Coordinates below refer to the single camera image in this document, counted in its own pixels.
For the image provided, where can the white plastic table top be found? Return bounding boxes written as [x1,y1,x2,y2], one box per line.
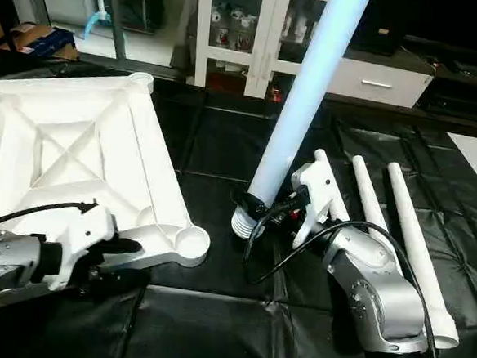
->
[0,62,223,271]

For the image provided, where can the white plastic table leg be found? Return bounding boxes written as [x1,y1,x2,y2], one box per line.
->
[309,148,357,226]
[230,0,374,248]
[374,162,474,351]
[346,154,397,236]

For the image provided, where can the black work mat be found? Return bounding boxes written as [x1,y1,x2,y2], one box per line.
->
[0,47,477,358]

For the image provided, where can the white drawer unit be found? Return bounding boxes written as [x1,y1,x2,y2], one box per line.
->
[326,54,437,110]

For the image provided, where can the white glass door cabinet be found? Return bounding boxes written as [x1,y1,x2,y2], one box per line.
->
[190,0,336,105]

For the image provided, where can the dark low media cabinet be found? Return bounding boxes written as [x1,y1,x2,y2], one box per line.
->
[423,45,477,124]

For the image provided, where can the brown cardboard box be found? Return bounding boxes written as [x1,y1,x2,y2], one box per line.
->
[5,21,80,61]

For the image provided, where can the grey vertical metal pole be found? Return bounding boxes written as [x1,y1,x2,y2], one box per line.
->
[98,0,131,62]

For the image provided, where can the light blue plastic object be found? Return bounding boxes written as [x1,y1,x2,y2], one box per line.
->
[82,0,114,43]

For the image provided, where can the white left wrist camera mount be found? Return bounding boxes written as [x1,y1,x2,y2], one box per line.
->
[38,200,149,297]

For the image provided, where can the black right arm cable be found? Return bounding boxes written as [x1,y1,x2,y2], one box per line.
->
[236,196,452,358]

